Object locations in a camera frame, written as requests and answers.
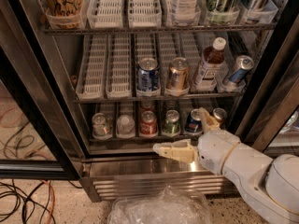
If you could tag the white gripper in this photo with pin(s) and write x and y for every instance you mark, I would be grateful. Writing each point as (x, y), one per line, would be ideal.
(216, 151)

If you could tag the blue pepsi can shelf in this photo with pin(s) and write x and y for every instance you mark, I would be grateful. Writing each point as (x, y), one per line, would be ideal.
(148, 75)
(193, 123)

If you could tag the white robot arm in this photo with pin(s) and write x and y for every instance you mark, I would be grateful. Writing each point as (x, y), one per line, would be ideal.
(269, 186)

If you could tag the blue pepsi can bottom shelf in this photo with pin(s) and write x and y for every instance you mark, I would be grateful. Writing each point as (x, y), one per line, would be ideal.
(193, 123)

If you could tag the green can front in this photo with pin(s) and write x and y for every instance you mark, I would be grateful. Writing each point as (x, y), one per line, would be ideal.
(171, 122)

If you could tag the gold can bottom shelf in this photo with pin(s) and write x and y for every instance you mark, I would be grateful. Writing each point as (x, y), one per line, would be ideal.
(220, 115)

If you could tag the gold can shelf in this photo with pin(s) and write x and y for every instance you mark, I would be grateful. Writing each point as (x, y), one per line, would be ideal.
(178, 71)
(220, 115)

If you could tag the dark can behind green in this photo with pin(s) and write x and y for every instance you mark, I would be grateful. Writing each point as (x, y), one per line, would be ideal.
(170, 105)

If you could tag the red coke can front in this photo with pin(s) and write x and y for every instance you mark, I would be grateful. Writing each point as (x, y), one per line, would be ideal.
(148, 123)

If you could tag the red can behind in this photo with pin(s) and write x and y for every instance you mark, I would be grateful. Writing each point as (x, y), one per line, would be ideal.
(147, 105)

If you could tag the gold can middle shelf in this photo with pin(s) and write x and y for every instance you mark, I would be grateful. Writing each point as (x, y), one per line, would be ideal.
(178, 71)

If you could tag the tilted blue silver can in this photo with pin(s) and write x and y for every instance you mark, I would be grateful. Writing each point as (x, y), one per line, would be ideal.
(243, 64)

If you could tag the steel fridge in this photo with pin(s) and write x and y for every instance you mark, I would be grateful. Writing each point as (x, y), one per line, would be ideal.
(48, 61)

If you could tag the right glass fridge door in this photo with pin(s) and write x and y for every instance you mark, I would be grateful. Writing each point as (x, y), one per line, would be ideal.
(271, 131)

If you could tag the glass fridge door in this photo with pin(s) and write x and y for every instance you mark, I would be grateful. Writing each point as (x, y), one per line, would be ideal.
(29, 147)
(271, 131)

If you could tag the silver can bottom left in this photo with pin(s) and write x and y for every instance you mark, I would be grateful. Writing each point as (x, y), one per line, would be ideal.
(101, 124)

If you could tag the white bottle top shelf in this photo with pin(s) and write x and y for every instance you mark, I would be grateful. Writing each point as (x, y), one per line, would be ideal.
(185, 12)

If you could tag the green can top shelf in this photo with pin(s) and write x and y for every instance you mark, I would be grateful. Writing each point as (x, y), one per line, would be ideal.
(220, 12)

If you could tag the left glass fridge door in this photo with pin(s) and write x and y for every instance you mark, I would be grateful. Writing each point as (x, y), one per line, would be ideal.
(29, 147)

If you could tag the tan lacroix can top shelf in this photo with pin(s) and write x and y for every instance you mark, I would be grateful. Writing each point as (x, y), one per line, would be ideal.
(64, 14)

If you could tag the clear bottle white cap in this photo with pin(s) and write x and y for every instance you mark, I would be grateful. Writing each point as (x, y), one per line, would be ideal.
(125, 124)

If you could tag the clear plastic bag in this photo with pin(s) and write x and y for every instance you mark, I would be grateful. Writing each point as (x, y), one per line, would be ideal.
(169, 206)

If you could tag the brown tea bottle white cap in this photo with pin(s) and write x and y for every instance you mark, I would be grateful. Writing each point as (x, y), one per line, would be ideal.
(211, 62)

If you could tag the white tray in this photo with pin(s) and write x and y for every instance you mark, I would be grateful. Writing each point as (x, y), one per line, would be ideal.
(144, 13)
(92, 74)
(105, 13)
(119, 67)

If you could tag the white tray middle far left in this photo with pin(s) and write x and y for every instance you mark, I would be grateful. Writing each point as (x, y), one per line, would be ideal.
(92, 74)

